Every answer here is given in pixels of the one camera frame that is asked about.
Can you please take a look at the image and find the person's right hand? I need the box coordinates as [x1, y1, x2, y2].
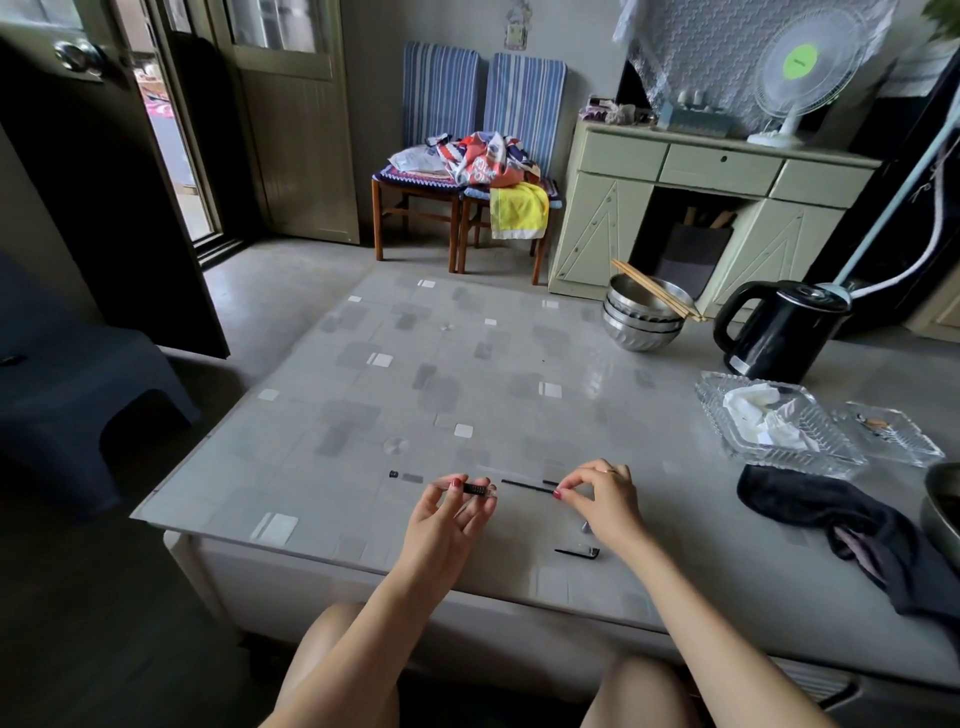
[553, 459, 648, 558]

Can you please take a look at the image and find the person's left hand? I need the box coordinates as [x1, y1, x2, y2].
[396, 474, 498, 595]

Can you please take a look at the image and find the person's left forearm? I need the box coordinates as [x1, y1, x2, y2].
[259, 571, 455, 728]

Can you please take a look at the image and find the person's right forearm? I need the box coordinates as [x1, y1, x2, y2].
[609, 541, 840, 728]

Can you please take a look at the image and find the large clear glass tray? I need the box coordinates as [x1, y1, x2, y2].
[693, 371, 870, 481]

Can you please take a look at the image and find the stack of steel bowls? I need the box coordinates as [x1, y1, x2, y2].
[602, 273, 697, 353]

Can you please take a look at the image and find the person's right leg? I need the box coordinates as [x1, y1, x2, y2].
[579, 654, 702, 728]

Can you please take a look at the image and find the crumpled white tissue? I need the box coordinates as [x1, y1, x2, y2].
[723, 384, 821, 453]

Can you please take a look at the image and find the bundle of wooden chopsticks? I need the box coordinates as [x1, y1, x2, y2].
[609, 258, 709, 324]

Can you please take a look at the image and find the black electric kettle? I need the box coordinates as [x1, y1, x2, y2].
[712, 280, 854, 386]

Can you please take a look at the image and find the black cloth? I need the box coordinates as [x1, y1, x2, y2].
[736, 464, 960, 639]

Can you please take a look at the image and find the yellow towel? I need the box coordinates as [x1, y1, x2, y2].
[489, 181, 551, 241]

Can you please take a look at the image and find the pale green cabinet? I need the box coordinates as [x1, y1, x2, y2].
[547, 120, 882, 320]

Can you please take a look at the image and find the small clear glass dish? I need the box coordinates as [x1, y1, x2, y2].
[831, 400, 946, 469]

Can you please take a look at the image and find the pile of colourful clothes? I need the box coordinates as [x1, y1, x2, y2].
[388, 132, 543, 189]

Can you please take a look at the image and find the grey metal bowl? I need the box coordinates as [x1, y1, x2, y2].
[919, 462, 960, 575]

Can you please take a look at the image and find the dark blue plastic stool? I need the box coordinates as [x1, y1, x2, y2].
[0, 251, 202, 519]

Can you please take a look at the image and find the green panel door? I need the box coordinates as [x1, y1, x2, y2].
[204, 0, 362, 246]

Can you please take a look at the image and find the blue striped wooden chair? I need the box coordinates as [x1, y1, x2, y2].
[456, 52, 569, 287]
[370, 41, 481, 274]

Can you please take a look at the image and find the grey box with bottles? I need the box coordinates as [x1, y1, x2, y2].
[657, 90, 736, 139]

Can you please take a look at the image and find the dark open door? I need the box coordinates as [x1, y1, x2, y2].
[0, 0, 231, 360]

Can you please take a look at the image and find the white pole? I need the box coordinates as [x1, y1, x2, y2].
[819, 82, 960, 301]

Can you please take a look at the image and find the white lace cloth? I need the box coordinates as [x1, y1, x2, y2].
[612, 0, 899, 136]

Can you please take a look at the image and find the white table fan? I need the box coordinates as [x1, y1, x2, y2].
[746, 6, 873, 150]

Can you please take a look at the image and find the silver door knob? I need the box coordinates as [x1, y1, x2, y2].
[52, 39, 106, 79]

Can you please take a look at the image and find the white cable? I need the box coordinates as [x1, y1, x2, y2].
[847, 127, 960, 301]

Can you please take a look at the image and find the small wall ornament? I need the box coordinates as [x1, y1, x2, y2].
[502, 1, 532, 52]

